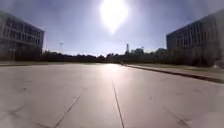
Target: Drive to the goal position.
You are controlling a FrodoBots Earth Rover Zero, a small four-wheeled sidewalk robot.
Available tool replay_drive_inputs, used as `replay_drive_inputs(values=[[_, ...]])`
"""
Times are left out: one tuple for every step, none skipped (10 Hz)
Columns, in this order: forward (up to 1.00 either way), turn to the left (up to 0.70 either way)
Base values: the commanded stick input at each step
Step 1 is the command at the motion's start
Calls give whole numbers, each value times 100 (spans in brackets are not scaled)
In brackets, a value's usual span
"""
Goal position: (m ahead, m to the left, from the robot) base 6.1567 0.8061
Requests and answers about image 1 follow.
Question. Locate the grey concrete slab plaza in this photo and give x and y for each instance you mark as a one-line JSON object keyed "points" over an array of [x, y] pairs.
{"points": [[93, 90]]}

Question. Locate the dark kerb strip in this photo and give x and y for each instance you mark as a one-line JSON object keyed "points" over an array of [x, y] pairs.
{"points": [[180, 73]]}

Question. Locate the tall light mast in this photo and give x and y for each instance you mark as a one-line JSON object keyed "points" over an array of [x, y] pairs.
{"points": [[61, 46]]}

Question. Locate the raised pavement beside kerb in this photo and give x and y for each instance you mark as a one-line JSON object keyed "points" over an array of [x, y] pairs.
{"points": [[186, 69]]}

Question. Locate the row of dark trees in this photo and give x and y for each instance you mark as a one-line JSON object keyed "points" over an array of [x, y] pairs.
{"points": [[100, 58]]}

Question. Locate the dark multi-storey building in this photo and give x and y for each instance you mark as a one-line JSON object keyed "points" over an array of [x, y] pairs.
{"points": [[196, 38]]}

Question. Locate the distant tower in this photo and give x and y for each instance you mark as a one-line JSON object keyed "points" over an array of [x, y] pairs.
{"points": [[127, 48]]}

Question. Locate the glass-fronted grey building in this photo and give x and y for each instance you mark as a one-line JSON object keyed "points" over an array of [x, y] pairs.
{"points": [[18, 38]]}

